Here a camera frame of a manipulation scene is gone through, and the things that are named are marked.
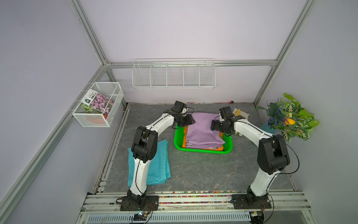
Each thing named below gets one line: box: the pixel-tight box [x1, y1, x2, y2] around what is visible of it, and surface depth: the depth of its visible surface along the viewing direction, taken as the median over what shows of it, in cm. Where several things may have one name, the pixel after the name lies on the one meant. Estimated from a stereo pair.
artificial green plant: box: [254, 92, 320, 143], surface depth 69 cm
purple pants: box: [186, 112, 226, 150], surface depth 94 cm
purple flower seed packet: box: [80, 91, 115, 116], surface depth 75 cm
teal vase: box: [260, 122, 278, 135], surface depth 55 cm
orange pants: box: [181, 126, 224, 151], surface depth 90 cm
